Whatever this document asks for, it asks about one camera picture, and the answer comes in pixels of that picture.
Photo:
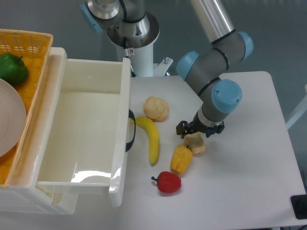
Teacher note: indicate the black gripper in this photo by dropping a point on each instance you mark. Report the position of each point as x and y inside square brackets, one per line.
[201, 124]

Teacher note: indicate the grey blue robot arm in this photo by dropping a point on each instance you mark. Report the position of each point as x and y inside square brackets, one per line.
[201, 72]

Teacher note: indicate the round bread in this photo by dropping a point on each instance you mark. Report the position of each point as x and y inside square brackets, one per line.
[156, 108]

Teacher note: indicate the yellow bell pepper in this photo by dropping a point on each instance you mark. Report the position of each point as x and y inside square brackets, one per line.
[181, 159]

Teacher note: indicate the yellow banana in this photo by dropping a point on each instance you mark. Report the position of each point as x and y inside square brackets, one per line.
[153, 136]

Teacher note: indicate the red bell pepper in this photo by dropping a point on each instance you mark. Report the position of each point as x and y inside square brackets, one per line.
[167, 182]

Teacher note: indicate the white plastic drawer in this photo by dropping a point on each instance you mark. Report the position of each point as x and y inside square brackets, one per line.
[86, 151]

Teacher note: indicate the black device at edge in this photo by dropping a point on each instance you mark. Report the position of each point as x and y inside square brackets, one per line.
[299, 204]

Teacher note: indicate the orange woven basket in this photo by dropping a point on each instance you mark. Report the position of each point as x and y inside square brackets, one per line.
[34, 47]

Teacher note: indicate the white plate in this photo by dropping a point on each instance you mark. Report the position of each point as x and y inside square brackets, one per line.
[12, 117]

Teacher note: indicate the white drawer cabinet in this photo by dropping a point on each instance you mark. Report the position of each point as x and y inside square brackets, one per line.
[22, 194]

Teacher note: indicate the green bell pepper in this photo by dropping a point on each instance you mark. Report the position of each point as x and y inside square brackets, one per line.
[13, 69]

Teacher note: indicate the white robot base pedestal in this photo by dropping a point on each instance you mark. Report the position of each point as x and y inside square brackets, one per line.
[136, 41]

